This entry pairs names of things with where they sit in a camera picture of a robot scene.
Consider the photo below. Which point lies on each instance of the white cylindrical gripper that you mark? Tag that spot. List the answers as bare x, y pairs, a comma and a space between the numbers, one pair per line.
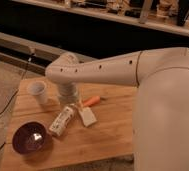
68, 93

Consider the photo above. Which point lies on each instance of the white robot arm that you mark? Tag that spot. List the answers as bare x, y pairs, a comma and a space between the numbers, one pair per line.
161, 113

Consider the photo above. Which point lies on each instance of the white sponge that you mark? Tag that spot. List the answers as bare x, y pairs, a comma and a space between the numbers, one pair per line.
87, 116

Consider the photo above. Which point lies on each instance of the white paper cup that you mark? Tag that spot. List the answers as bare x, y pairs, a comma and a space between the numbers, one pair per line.
38, 89

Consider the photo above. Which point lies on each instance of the orange carrot toy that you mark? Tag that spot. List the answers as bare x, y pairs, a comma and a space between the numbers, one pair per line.
91, 101

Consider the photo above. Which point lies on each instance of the white plastic bottle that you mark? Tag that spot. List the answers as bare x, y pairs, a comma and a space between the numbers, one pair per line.
60, 123

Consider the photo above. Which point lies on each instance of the wooden board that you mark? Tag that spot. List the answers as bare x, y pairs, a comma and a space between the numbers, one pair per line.
110, 136

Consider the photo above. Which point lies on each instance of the dark purple bowl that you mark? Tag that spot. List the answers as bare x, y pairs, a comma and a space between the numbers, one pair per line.
29, 138

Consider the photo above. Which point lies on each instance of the cluttered background shelf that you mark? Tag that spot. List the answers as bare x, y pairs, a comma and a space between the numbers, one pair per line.
118, 11

